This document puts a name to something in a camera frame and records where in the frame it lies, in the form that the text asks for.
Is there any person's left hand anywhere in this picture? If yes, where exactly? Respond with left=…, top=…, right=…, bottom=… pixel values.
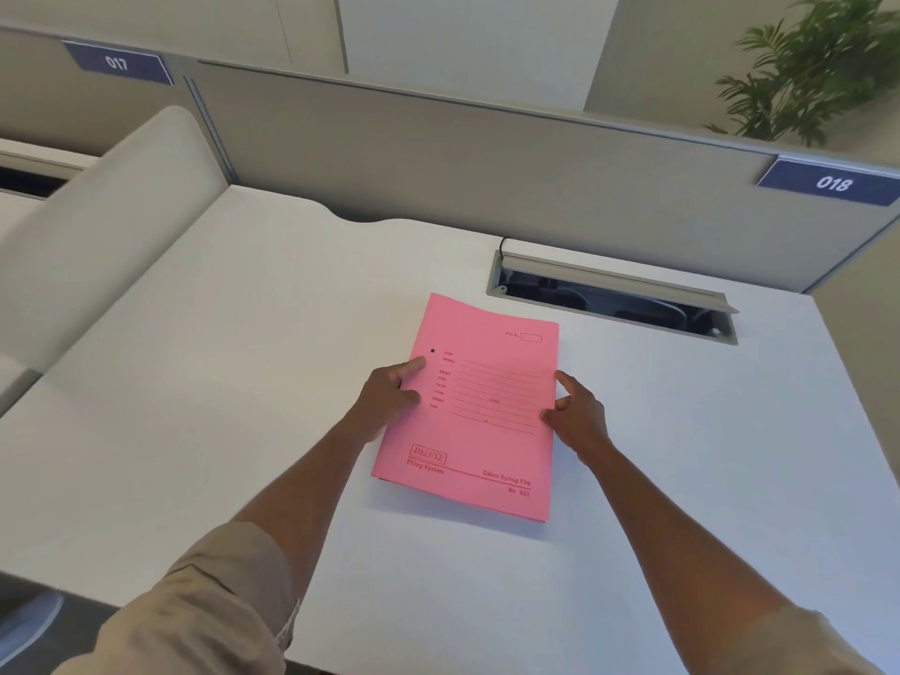
left=353, top=357, right=428, bottom=445

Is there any person's right hand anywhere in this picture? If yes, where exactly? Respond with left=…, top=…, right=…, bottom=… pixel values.
left=540, top=370, right=610, bottom=466

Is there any pink paper file folder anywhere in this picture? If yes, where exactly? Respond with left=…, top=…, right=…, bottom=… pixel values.
left=370, top=292, right=561, bottom=525

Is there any person's left forearm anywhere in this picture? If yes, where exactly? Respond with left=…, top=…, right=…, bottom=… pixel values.
left=52, top=423, right=386, bottom=675

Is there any person's right forearm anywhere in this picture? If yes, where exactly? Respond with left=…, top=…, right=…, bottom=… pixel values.
left=577, top=439, right=888, bottom=675

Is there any grey desk partition panel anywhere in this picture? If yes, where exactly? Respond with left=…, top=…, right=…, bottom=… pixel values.
left=0, top=26, right=201, bottom=162
left=184, top=59, right=900, bottom=296

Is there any white curved side divider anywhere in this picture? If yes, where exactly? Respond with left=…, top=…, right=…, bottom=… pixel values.
left=0, top=105, right=231, bottom=415

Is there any blue number label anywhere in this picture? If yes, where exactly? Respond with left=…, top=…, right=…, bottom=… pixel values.
left=61, top=39, right=174, bottom=87
left=757, top=157, right=900, bottom=208

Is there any green potted plant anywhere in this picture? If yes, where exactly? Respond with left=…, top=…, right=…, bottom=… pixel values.
left=705, top=0, right=900, bottom=148

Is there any metal desk cable tray flap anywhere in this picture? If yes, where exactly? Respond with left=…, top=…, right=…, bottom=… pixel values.
left=0, top=149, right=80, bottom=202
left=488, top=250, right=741, bottom=345

